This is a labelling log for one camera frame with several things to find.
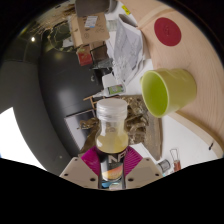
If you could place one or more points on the white plastic chair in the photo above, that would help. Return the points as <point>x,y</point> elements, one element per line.
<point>109,81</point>

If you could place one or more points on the wooden easel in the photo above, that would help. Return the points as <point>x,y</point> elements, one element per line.
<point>91,101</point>

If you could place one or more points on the dark glass flask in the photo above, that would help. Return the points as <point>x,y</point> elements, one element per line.
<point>106,63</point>

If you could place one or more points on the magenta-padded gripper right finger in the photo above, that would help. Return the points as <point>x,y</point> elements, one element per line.
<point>133,158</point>

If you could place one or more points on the newspaper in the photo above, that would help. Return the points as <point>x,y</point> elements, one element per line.
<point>128,50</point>

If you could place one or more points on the yellow sticker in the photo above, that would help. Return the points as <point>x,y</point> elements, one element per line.
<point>126,10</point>

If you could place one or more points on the black wall screen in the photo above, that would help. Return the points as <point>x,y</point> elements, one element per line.
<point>78,128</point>

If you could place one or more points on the small glass jar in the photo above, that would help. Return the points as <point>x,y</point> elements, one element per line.
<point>112,25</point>

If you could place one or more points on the wooden paint brush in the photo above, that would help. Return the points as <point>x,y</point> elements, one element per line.
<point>177,165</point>

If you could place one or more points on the clear drink bottle white cap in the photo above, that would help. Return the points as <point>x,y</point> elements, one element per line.
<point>111,140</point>

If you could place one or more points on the red box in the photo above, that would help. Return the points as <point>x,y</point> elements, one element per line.
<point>84,56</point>

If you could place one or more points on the lime green mug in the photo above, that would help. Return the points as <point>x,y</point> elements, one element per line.
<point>176,90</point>

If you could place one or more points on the round ceiling light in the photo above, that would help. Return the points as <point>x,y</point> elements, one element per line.
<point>32,39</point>

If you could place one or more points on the small grey paint jar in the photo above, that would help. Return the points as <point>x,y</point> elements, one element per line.
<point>163,165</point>

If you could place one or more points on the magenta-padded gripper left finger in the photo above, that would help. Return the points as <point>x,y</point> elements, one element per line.
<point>90,159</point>

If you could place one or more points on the flat round red coaster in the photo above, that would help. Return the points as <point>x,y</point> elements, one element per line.
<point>167,31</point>

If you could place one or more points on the white spray bottle green label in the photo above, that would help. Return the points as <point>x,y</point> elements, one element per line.
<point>115,90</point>

